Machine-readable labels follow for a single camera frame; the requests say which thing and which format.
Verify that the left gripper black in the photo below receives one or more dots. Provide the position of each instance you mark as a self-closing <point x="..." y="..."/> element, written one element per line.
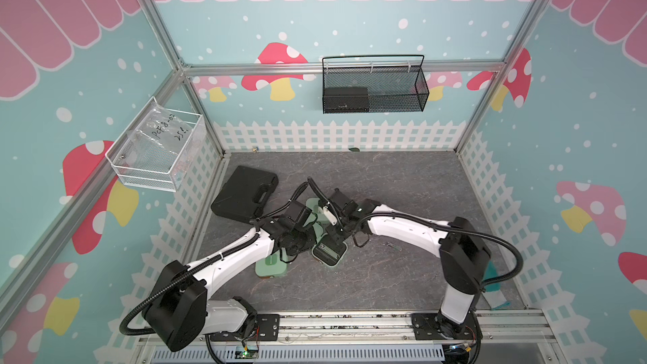
<point x="311" y="241"/>

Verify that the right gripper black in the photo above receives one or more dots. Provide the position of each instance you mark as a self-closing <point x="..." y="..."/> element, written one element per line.
<point x="331" y="233"/>

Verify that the green clipper case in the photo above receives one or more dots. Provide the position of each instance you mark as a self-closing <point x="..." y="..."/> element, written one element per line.
<point x="330" y="246"/>
<point x="316" y="214"/>
<point x="270" y="267"/>

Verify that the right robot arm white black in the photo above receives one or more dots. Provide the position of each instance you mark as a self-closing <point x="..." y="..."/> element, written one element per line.
<point x="461" y="249"/>

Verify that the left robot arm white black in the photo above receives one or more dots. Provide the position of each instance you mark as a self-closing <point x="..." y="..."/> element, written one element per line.
<point x="180" y="308"/>

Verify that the lone nail clipper near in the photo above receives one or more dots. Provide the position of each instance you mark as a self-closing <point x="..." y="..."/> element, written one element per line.
<point x="393" y="246"/>

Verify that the black plastic tool case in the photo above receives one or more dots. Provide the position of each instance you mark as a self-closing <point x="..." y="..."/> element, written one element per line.
<point x="244" y="196"/>

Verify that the black box in basket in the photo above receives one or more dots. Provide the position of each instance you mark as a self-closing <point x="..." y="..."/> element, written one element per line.
<point x="342" y="100"/>

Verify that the black wire mesh basket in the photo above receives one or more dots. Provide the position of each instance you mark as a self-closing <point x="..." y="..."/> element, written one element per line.
<point x="395" y="83"/>

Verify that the clear acrylic wall bin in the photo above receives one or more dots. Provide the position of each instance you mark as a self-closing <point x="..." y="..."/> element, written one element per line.
<point x="156" y="150"/>

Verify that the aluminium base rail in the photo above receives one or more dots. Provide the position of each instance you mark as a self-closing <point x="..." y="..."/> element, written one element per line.
<point x="374" y="327"/>

